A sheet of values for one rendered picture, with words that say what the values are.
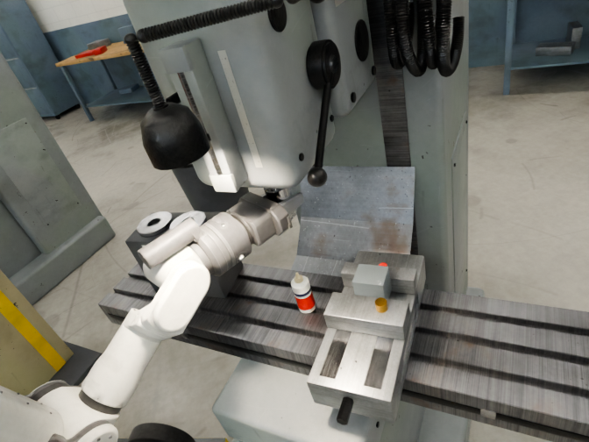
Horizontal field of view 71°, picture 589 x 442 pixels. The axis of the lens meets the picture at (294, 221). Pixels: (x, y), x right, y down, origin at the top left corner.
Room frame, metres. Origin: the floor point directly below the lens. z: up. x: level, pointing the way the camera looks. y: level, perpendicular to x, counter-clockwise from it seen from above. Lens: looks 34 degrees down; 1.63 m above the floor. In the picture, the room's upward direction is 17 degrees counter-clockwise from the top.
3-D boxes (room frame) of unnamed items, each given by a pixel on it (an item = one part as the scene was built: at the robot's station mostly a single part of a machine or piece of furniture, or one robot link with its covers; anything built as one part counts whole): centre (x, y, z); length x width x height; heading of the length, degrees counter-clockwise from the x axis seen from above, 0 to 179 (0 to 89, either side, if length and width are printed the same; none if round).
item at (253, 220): (0.61, 0.09, 1.23); 0.13 x 0.12 x 0.10; 34
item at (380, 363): (0.55, -0.09, 0.98); 0.35 x 0.15 x 0.11; 148
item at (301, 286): (0.68, 0.03, 0.98); 0.04 x 0.04 x 0.11
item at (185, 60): (0.57, 0.08, 1.45); 0.04 x 0.04 x 0.21; 56
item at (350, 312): (0.53, -0.08, 1.02); 0.15 x 0.06 x 0.04; 58
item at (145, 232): (0.89, 0.29, 1.03); 0.22 x 0.12 x 0.20; 63
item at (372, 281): (0.58, -0.11, 1.04); 0.06 x 0.05 x 0.06; 58
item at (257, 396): (0.66, 0.01, 0.79); 0.50 x 0.35 x 0.12; 146
